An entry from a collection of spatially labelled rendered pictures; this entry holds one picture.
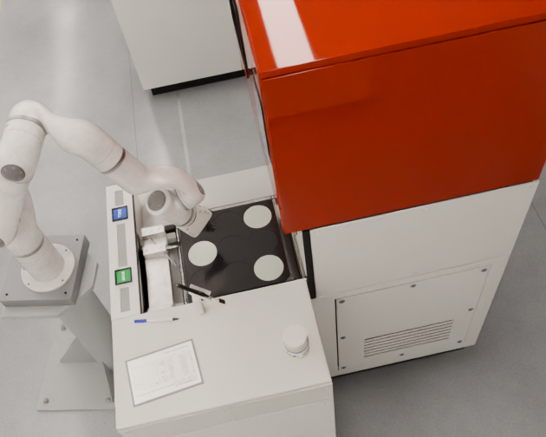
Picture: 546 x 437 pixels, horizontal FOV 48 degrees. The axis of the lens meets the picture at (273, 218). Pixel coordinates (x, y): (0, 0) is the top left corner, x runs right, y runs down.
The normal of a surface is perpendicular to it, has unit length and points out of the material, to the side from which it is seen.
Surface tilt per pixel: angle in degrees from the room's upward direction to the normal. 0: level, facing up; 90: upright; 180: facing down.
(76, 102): 0
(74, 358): 90
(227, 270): 0
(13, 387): 0
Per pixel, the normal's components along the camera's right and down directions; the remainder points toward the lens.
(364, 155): 0.18, 0.79
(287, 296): -0.10, -0.58
